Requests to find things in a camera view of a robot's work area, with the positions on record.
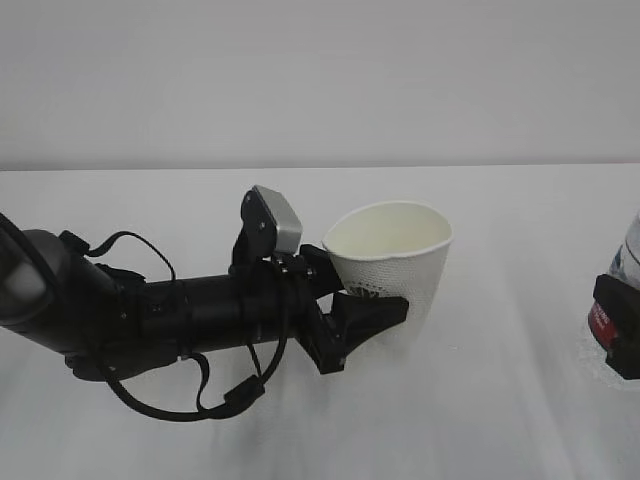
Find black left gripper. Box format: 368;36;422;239
229;239;409;375

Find clear plastic water bottle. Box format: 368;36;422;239
586;216;639;391

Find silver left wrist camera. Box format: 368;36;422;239
241;185;303;258

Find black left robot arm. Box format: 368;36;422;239
1;219;409;382

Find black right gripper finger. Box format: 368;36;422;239
592;274;639;380

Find white paper coffee cup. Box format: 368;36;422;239
322;200;453;350

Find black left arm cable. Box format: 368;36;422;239
59;229;291;424

